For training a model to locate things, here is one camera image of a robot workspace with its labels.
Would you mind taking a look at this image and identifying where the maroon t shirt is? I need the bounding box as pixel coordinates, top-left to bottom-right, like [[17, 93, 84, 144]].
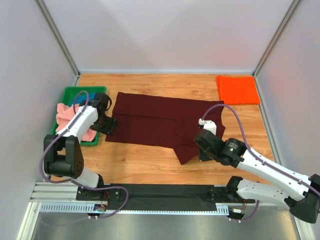
[[105, 92, 225, 165]]

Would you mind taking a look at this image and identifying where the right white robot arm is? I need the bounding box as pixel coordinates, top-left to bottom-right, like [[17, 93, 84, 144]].
[[194, 129, 320, 224]]

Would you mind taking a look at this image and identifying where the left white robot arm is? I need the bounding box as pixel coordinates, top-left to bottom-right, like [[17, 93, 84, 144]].
[[39, 91, 117, 202]]

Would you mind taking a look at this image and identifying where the blue t shirt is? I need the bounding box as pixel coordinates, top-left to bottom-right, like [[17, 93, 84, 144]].
[[69, 92, 96, 107]]

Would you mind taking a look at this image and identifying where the pink t shirt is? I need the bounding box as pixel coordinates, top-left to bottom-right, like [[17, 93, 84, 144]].
[[55, 103, 97, 142]]

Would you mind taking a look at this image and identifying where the folded orange t shirt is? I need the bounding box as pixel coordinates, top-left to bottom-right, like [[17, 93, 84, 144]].
[[216, 75, 260, 105]]

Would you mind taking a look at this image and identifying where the black base mat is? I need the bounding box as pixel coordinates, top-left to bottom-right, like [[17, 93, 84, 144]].
[[76, 183, 256, 212]]

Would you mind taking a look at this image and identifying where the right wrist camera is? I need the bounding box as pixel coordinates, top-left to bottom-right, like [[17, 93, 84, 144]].
[[198, 118, 217, 135]]

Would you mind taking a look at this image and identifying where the grey slotted cable duct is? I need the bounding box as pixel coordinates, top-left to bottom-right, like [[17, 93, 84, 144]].
[[39, 203, 230, 215]]

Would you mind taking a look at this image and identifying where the aluminium rail frame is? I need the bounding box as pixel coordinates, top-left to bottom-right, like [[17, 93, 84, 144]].
[[31, 179, 292, 206]]

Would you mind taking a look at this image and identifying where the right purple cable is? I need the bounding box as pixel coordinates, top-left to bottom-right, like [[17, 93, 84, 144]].
[[201, 104, 320, 224]]

